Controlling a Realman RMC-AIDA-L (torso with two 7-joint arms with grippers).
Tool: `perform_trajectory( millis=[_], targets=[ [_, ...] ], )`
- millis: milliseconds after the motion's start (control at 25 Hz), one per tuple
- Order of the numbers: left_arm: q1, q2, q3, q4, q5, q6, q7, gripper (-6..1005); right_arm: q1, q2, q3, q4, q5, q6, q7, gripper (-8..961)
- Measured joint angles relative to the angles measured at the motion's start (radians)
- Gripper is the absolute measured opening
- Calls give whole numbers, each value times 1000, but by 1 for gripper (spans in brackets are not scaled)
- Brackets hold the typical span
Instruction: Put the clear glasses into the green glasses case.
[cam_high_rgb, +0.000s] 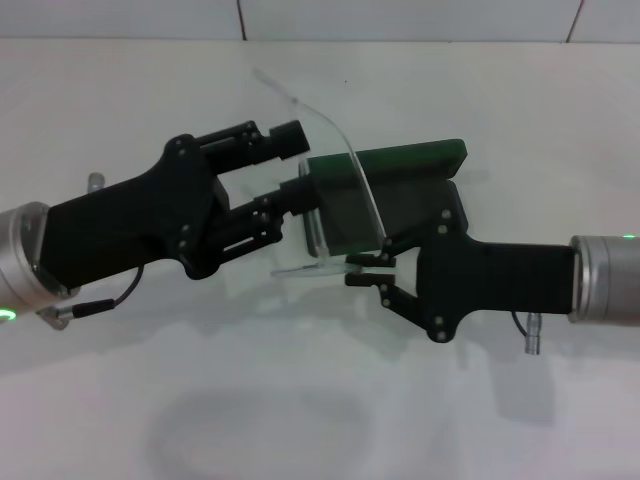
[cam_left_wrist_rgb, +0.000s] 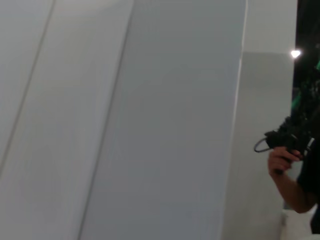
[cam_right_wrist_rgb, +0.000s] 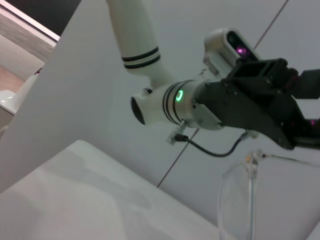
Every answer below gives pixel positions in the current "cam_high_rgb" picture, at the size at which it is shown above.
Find green glasses case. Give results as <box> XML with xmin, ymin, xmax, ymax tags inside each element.
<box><xmin>298</xmin><ymin>137</ymin><xmax>469</xmax><ymax>254</ymax></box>

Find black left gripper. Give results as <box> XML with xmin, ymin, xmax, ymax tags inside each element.
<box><xmin>37</xmin><ymin>118</ymin><xmax>321</xmax><ymax>292</ymax></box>

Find right gripper cable with plug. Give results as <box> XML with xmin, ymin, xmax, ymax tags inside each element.
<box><xmin>513</xmin><ymin>310</ymin><xmax>545</xmax><ymax>355</ymax></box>

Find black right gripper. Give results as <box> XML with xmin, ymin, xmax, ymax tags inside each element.
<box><xmin>344</xmin><ymin>208</ymin><xmax>575</xmax><ymax>345</ymax></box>

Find clear white glasses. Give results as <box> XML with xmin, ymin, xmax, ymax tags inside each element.
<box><xmin>253</xmin><ymin>67</ymin><xmax>396</xmax><ymax>279</ymax></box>

